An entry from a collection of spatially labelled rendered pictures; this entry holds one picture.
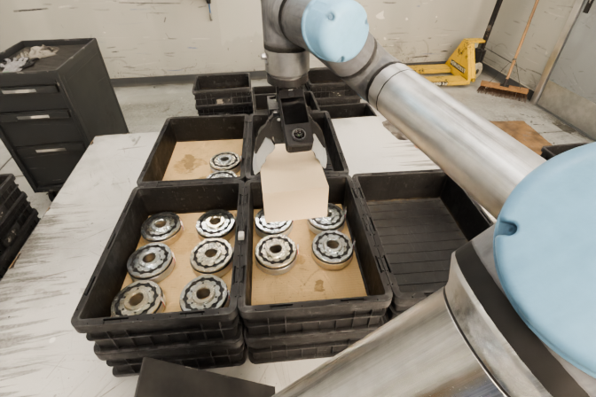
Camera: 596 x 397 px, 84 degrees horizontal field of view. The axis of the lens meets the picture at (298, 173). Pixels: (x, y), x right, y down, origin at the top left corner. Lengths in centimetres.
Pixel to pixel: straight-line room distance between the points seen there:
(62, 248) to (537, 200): 122
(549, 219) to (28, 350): 105
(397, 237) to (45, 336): 91
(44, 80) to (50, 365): 152
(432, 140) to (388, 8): 387
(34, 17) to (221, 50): 180
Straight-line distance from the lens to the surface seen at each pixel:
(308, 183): 61
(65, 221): 137
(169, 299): 84
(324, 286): 81
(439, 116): 43
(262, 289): 81
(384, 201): 104
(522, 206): 21
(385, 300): 69
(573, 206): 21
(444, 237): 99
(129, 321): 72
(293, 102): 57
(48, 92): 223
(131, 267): 90
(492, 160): 39
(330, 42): 43
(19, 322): 115
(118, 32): 419
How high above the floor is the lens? 150
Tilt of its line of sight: 37 degrees down
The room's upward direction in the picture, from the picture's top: straight up
